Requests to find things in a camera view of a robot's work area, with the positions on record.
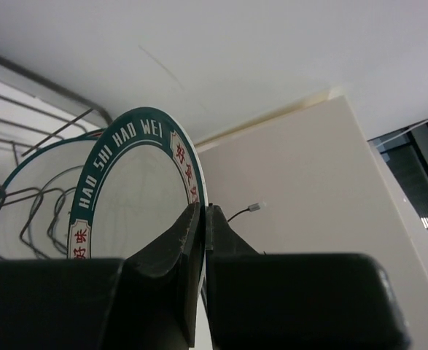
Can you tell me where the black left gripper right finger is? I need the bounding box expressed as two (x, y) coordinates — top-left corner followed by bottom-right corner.
(205, 206), (411, 349)

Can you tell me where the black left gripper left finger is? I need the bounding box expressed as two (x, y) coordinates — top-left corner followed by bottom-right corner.
(0, 204), (201, 349)

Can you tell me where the green rimmed white plate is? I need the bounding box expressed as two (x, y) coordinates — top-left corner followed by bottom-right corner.
(68, 106), (210, 292)

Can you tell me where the white plate with dark rim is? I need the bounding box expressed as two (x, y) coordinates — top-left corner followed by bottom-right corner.
(0, 129), (103, 260)

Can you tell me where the black cable with white connector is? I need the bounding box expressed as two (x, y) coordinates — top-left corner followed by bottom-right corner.
(226, 201), (266, 223)

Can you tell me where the grey wire dish rack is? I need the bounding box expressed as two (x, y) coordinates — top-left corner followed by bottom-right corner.
(0, 87), (109, 260)

